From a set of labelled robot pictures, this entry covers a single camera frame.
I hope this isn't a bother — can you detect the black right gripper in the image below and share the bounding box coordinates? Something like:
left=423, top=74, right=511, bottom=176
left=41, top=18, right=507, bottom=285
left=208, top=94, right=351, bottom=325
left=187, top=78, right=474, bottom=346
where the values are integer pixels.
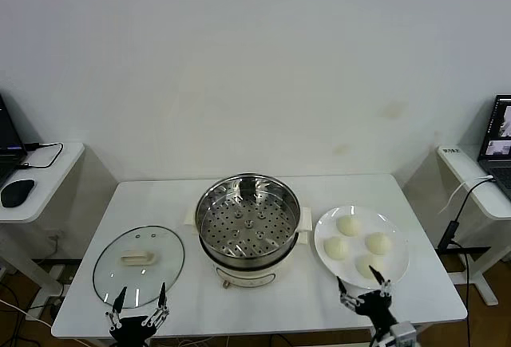
left=336, top=265, right=400, bottom=338

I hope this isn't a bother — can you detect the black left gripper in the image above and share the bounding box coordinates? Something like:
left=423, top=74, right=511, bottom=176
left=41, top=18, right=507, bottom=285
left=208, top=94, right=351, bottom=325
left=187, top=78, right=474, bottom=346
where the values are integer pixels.
left=105, top=282, right=171, bottom=347

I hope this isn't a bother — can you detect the white steamed baozi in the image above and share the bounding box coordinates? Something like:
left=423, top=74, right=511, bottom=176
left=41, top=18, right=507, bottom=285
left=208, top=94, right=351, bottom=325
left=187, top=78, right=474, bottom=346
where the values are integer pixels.
left=355, top=254, right=385, bottom=280
left=335, top=215, right=362, bottom=238
left=364, top=231, right=393, bottom=255
left=323, top=236, right=351, bottom=261

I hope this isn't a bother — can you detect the glass lid with cream handle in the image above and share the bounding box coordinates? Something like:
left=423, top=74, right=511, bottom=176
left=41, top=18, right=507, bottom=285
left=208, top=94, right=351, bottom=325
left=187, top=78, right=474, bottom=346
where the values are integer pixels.
left=92, top=225, right=186, bottom=310

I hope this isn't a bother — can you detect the perforated steel steamer basket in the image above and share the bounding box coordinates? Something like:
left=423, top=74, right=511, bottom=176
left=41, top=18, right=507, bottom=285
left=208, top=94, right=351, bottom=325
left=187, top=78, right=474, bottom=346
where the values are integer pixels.
left=194, top=172, right=301, bottom=263

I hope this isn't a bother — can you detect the white round plate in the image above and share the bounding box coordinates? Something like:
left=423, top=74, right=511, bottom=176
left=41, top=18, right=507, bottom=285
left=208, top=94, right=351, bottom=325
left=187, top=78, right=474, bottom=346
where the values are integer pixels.
left=313, top=204, right=410, bottom=289

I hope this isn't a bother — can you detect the white table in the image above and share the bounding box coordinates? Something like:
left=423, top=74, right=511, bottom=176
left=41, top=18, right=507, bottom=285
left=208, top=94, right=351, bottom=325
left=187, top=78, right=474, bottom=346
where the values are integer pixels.
left=50, top=174, right=468, bottom=347

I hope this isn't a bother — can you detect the cream electric cooker pot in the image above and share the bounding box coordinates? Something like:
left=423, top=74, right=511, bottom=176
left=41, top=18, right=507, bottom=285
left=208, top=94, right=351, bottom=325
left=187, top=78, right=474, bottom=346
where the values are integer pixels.
left=182, top=205, right=313, bottom=289

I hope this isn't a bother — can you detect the white side desk with mouse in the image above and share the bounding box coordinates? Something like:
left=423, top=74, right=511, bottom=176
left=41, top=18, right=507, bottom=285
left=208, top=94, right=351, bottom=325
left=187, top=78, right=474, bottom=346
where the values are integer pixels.
left=0, top=141, right=85, bottom=308

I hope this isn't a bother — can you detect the white side desk with label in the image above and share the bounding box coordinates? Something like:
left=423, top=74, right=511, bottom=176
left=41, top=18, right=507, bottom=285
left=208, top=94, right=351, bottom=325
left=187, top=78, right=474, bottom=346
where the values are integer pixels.
left=434, top=144, right=511, bottom=306

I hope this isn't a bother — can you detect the black computer mouse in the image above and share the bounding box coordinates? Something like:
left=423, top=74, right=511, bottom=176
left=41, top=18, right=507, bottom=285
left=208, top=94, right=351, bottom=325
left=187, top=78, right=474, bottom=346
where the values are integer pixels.
left=0, top=178, right=36, bottom=208

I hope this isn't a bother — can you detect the grey laptop with lit screen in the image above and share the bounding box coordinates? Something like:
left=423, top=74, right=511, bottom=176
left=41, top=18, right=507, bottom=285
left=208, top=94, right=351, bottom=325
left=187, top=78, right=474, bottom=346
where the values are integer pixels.
left=477, top=93, right=511, bottom=200

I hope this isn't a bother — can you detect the black laptop with dark screen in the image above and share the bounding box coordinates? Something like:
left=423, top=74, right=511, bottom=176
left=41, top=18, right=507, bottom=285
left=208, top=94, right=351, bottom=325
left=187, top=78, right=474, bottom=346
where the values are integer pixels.
left=0, top=92, right=28, bottom=188

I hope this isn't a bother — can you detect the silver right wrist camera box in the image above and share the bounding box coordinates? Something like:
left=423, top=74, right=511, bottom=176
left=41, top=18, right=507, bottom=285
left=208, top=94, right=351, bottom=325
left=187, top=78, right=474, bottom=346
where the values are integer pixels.
left=389, top=321, right=418, bottom=347

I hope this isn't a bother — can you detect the black cable with adapter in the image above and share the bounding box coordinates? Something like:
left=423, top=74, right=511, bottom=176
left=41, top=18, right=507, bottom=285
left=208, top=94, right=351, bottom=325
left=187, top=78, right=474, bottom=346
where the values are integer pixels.
left=437, top=178, right=498, bottom=284

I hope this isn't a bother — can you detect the white cable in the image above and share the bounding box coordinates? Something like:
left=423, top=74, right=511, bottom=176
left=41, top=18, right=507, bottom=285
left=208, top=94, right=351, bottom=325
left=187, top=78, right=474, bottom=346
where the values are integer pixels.
left=438, top=176, right=494, bottom=215

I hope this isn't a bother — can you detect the black looped cable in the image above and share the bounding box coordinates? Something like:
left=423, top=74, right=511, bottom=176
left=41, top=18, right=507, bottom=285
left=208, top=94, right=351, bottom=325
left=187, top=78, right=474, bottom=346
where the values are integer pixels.
left=15, top=142, right=65, bottom=171

